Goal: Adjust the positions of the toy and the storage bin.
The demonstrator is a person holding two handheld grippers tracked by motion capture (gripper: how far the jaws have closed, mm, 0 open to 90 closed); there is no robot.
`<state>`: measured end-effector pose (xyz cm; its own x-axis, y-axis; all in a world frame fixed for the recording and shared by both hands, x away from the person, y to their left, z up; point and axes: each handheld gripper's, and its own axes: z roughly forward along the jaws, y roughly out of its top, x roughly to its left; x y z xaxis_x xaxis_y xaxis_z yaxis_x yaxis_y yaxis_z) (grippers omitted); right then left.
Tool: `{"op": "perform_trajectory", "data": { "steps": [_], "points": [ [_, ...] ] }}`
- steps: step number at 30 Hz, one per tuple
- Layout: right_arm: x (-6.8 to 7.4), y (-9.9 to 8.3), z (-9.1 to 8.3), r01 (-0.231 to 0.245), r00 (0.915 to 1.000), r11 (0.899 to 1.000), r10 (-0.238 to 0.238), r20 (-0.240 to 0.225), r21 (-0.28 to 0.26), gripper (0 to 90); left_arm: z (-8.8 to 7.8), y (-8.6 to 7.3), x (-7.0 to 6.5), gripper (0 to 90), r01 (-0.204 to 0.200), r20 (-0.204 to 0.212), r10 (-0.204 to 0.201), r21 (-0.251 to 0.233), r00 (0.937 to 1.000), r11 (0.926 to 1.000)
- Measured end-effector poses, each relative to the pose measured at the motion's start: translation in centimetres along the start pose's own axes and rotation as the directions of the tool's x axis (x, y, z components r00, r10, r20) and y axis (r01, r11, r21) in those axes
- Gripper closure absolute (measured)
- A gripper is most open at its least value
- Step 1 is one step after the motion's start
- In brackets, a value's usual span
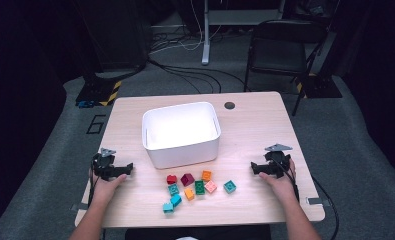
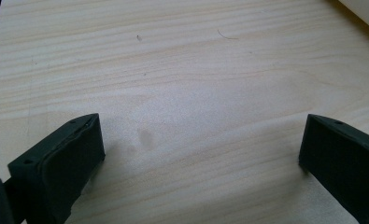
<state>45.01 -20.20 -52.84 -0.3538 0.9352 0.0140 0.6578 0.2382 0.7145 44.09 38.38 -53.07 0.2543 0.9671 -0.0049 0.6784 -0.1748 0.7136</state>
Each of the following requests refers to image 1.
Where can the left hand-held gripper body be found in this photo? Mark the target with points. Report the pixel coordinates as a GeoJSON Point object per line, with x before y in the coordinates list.
{"type": "Point", "coordinates": [105, 166]}

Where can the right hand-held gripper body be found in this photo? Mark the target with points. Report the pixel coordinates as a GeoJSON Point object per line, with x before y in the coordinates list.
{"type": "Point", "coordinates": [280, 165]}

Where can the teal toy block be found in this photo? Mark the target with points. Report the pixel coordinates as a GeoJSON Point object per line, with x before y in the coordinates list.
{"type": "Point", "coordinates": [229, 186]}
{"type": "Point", "coordinates": [173, 189]}

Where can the red toy block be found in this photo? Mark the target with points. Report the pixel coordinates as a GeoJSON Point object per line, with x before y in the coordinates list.
{"type": "Point", "coordinates": [171, 179]}

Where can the pink toy block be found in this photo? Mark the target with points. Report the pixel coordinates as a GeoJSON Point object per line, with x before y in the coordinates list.
{"type": "Point", "coordinates": [210, 186]}

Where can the orange toy block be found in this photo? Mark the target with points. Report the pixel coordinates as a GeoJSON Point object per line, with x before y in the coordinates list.
{"type": "Point", "coordinates": [206, 175]}

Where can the light blue toy block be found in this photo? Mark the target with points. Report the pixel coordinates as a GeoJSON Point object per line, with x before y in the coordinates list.
{"type": "Point", "coordinates": [176, 200]}

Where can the white plastic bin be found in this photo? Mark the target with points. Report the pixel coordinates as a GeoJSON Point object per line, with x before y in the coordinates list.
{"type": "Point", "coordinates": [185, 156]}

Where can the maroon sloped toy block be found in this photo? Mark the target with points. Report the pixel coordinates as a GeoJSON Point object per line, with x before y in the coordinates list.
{"type": "Point", "coordinates": [187, 180]}

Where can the dark green toy block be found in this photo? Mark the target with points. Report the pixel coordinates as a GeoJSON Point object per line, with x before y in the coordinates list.
{"type": "Point", "coordinates": [199, 187]}

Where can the small yellow-orange toy block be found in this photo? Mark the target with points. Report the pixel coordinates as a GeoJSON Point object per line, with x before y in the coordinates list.
{"type": "Point", "coordinates": [189, 194]}

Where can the person's right hand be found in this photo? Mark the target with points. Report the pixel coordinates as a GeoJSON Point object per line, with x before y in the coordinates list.
{"type": "Point", "coordinates": [283, 186]}

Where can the person's left hand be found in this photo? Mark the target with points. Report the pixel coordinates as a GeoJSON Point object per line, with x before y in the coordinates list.
{"type": "Point", "coordinates": [105, 190]}

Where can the round dark table grommet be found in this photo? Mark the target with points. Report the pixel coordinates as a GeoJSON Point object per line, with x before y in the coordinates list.
{"type": "Point", "coordinates": [229, 105]}

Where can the black stand base striped edge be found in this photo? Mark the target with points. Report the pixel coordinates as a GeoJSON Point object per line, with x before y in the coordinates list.
{"type": "Point", "coordinates": [95, 91]}

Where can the person's dark clothing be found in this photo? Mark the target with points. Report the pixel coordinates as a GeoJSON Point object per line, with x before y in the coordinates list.
{"type": "Point", "coordinates": [218, 233]}

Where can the dark curtain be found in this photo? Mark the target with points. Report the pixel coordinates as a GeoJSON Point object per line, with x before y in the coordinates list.
{"type": "Point", "coordinates": [18, 100]}
{"type": "Point", "coordinates": [378, 83]}

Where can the black folding chair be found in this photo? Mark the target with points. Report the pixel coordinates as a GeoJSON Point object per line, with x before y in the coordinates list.
{"type": "Point", "coordinates": [278, 53]}

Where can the black equipment case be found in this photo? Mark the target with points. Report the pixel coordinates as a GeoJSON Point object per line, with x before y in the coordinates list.
{"type": "Point", "coordinates": [118, 33]}

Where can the white desk frame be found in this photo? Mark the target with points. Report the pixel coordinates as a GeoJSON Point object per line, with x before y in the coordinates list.
{"type": "Point", "coordinates": [205, 33]}

